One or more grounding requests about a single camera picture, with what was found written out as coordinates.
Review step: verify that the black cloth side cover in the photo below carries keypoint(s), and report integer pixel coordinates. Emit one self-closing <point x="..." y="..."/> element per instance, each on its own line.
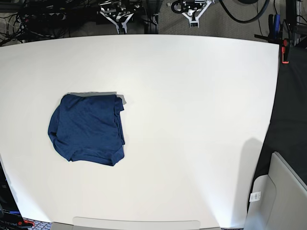
<point x="287" y="132"/>

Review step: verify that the blue handled tool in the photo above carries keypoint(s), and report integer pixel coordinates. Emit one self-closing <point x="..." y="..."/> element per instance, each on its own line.
<point x="276" y="23"/>

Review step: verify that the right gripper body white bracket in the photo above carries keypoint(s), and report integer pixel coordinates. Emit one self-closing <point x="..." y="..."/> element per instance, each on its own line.
<point x="119" y="12"/>

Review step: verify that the red clamp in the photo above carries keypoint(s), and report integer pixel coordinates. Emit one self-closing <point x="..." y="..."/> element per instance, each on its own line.
<point x="285" y="50"/>

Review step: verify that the blue long-sleeve shirt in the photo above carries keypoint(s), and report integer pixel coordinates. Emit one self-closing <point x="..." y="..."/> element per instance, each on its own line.
<point x="88" y="128"/>

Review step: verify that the beige plastic bin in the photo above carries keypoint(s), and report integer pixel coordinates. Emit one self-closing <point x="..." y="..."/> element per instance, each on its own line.
<point x="278" y="200"/>

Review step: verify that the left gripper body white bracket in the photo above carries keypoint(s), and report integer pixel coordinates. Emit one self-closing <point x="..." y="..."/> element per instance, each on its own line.
<point x="192" y="9"/>

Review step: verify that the black box with label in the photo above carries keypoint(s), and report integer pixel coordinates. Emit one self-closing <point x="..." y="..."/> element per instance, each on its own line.
<point x="10" y="218"/>

